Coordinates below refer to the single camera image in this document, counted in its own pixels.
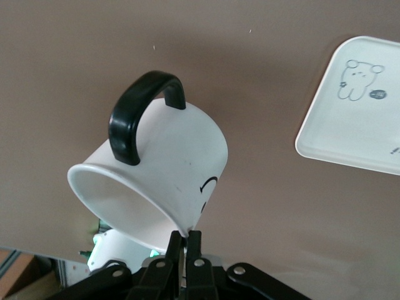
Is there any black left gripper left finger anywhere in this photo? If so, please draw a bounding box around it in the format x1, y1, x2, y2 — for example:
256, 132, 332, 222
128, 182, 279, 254
131, 231, 182, 300

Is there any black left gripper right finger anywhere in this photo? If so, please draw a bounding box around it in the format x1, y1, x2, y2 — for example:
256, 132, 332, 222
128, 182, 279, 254
184, 230, 220, 300

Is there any white smiley mug black handle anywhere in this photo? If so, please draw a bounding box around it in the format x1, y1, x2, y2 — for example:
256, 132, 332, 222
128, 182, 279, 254
67, 71, 229, 254

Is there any cream rabbit print tray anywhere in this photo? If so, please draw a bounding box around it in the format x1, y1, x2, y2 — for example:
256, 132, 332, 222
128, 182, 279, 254
294, 36, 400, 176

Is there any brown cardboard box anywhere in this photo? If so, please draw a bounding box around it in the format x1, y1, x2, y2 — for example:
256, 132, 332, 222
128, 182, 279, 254
0, 249, 42, 298

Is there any brown table cover sheet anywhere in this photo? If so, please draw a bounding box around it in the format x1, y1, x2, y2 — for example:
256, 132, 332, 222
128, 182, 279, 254
0, 0, 400, 300

